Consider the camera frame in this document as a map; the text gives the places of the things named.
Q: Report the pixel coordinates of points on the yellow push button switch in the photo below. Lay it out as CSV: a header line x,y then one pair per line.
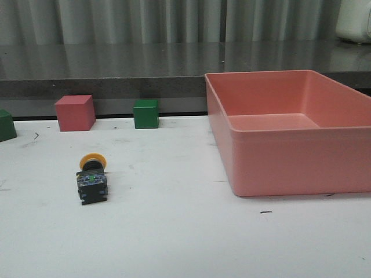
x,y
92,179

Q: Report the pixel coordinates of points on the green cube block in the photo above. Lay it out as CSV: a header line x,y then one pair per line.
x,y
146,114

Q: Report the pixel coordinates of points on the pink plastic bin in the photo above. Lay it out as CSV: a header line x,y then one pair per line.
x,y
289,132

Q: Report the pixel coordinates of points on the pink cube block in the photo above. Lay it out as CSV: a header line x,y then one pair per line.
x,y
75,113

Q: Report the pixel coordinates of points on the grey stone counter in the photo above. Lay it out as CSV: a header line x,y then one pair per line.
x,y
33,78

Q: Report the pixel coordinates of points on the green block at left edge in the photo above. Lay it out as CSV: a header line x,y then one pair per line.
x,y
7,128

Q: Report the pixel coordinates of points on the grey curtain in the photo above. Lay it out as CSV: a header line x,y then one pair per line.
x,y
111,22

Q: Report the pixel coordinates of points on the white rice cooker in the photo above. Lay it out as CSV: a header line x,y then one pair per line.
x,y
353,22

